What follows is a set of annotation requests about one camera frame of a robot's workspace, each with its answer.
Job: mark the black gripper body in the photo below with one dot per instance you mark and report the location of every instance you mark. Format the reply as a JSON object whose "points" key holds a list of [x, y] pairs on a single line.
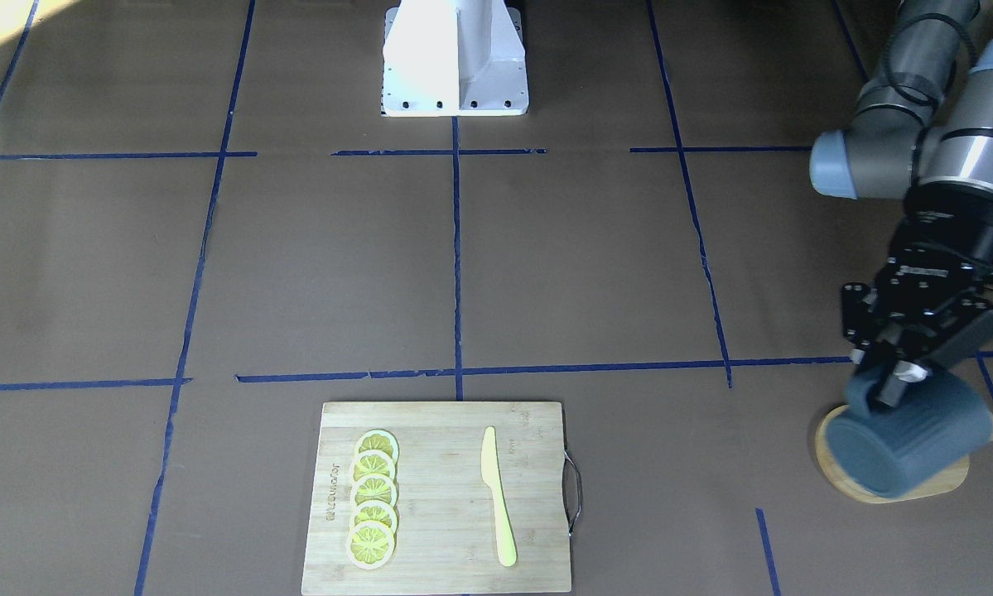
{"points": [[933, 263]]}

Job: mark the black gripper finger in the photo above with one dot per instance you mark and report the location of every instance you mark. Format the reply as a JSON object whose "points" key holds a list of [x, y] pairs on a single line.
{"points": [[866, 351], [895, 375]]}

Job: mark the teal mug yellow inside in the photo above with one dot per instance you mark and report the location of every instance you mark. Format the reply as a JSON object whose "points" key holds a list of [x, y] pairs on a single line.
{"points": [[892, 437]]}

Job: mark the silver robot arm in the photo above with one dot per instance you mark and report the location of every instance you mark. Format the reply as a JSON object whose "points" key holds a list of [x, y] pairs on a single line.
{"points": [[921, 134]]}

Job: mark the yellow plastic knife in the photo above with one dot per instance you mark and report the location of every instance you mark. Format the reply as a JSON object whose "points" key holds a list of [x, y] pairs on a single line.
{"points": [[506, 549]]}

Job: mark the wooden cutting board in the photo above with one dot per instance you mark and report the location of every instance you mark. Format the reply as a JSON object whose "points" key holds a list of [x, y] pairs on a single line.
{"points": [[415, 467]]}

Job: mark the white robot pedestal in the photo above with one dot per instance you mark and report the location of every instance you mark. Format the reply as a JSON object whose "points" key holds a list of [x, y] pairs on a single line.
{"points": [[445, 59]]}

